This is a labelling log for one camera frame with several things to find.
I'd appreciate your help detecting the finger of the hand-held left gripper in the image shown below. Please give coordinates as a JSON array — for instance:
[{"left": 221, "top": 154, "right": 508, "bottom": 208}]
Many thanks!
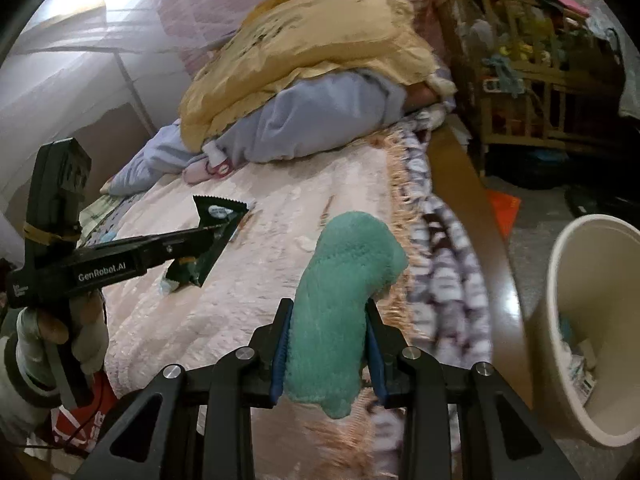
[{"left": 145, "top": 219, "right": 237, "bottom": 268}]

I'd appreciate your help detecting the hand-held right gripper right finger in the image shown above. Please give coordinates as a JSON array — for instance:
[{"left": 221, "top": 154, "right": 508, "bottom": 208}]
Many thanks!
[{"left": 365, "top": 300, "right": 581, "bottom": 480}]

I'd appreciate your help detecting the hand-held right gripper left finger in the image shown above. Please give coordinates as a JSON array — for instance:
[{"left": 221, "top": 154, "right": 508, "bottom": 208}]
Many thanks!
[{"left": 75, "top": 298, "right": 294, "bottom": 480}]

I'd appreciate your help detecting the dark green wrapper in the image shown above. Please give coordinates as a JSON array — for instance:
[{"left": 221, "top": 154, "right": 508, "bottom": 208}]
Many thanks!
[{"left": 165, "top": 194, "right": 249, "bottom": 288}]

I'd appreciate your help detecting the green fluffy cloth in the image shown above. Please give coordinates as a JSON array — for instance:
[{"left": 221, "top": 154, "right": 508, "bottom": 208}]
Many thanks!
[{"left": 284, "top": 211, "right": 410, "bottom": 420}]

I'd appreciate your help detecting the cream plastic bucket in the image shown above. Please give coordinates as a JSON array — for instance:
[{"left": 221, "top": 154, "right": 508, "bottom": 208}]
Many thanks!
[{"left": 530, "top": 214, "right": 640, "bottom": 448}]

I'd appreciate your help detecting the person's left forearm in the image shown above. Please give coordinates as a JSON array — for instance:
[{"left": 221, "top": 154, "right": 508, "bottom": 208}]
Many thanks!
[{"left": 0, "top": 335, "right": 66, "bottom": 436}]

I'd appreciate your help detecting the person's left hand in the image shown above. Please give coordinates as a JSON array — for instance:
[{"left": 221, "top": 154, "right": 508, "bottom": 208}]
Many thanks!
[{"left": 15, "top": 291, "right": 110, "bottom": 386}]

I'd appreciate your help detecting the floral patterned cloth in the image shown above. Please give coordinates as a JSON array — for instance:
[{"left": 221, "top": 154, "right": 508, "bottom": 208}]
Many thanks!
[{"left": 79, "top": 194, "right": 127, "bottom": 247}]

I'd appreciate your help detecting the pink baby sock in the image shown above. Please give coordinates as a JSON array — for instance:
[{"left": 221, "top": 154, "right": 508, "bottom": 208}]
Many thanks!
[{"left": 182, "top": 154, "right": 234, "bottom": 184}]

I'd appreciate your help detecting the pink bedspread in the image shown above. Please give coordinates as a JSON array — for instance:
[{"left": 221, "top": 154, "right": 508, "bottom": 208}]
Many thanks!
[{"left": 75, "top": 127, "right": 436, "bottom": 480}]

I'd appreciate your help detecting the purple patterned fringed blanket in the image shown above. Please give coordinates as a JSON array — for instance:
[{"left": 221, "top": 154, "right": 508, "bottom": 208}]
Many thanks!
[{"left": 390, "top": 105, "right": 496, "bottom": 461}]

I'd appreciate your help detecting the red bag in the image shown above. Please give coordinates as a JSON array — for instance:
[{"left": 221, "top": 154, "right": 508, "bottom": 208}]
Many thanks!
[{"left": 52, "top": 372, "right": 118, "bottom": 453}]

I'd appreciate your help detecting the orange plastic bag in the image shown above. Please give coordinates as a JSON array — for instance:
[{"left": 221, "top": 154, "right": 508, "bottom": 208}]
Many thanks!
[{"left": 487, "top": 190, "right": 522, "bottom": 238}]

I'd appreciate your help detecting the yellow quilt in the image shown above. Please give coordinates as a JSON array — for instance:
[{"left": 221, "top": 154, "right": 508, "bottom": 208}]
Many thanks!
[{"left": 180, "top": 0, "right": 441, "bottom": 153}]

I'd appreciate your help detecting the black crate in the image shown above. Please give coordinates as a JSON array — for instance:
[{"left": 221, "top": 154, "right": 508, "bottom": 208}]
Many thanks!
[{"left": 500, "top": 149, "right": 572, "bottom": 188}]

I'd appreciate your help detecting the wooden crib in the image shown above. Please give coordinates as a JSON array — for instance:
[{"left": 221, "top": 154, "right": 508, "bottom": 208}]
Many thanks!
[{"left": 435, "top": 0, "right": 626, "bottom": 151}]

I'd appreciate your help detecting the white cloth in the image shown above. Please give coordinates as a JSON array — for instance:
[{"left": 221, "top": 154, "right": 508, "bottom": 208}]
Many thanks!
[{"left": 586, "top": 0, "right": 640, "bottom": 120}]

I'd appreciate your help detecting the wooden bed frame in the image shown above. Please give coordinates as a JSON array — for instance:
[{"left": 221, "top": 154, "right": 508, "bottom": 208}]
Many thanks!
[{"left": 427, "top": 114, "right": 532, "bottom": 411}]

